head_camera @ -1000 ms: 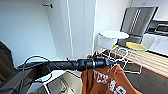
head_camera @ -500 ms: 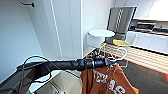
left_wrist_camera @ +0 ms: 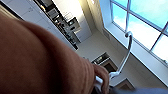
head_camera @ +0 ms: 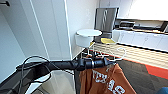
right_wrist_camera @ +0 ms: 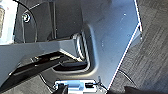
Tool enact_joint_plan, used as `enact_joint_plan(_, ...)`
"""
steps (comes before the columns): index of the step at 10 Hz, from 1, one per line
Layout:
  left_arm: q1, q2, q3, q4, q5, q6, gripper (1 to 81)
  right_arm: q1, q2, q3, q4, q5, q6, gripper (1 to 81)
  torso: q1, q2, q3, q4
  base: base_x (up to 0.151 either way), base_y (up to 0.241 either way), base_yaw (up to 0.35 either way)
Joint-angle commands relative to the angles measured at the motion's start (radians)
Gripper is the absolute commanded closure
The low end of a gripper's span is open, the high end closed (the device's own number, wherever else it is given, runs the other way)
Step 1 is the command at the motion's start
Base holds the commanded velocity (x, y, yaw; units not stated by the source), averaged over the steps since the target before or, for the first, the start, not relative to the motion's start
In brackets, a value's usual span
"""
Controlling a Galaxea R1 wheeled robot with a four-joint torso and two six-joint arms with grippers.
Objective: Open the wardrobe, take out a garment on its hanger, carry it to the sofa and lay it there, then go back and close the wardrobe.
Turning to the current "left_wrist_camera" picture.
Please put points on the large glass window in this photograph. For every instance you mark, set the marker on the large glass window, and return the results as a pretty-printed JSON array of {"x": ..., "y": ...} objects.
[{"x": 143, "y": 13}]

